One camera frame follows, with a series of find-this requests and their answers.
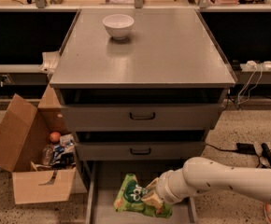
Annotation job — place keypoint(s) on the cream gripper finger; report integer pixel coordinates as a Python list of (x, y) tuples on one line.
[(152, 184), (152, 199)]

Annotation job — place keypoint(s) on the red apple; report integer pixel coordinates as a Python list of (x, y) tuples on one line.
[(55, 137)]

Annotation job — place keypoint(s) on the brown cardboard box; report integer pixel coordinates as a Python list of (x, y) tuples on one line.
[(23, 136)]

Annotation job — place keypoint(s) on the middle grey drawer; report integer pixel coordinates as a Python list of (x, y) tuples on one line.
[(138, 151)]

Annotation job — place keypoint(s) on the black pole base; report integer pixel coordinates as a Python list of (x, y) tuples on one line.
[(266, 152)]

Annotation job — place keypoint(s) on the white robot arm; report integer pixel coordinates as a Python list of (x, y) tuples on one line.
[(200, 175)]

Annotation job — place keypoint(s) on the blue snack packet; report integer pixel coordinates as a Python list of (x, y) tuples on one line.
[(57, 153)]

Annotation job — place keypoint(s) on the top grey drawer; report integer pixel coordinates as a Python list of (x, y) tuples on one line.
[(94, 118)]

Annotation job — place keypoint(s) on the grey drawer cabinet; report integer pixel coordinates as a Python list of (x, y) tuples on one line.
[(169, 58)]

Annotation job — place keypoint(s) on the white ceramic bowl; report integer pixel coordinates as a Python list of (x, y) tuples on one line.
[(118, 26)]

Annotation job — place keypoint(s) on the clear plastic bottle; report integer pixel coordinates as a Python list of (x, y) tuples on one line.
[(47, 154)]

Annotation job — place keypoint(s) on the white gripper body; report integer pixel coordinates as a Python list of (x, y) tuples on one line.
[(162, 187)]

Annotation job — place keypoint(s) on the green rice chip bag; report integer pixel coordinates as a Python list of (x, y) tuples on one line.
[(129, 198)]

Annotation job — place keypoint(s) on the black power adapter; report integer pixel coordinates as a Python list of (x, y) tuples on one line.
[(243, 148)]

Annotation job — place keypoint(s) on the bottom grey open drawer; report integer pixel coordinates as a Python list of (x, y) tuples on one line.
[(107, 178)]

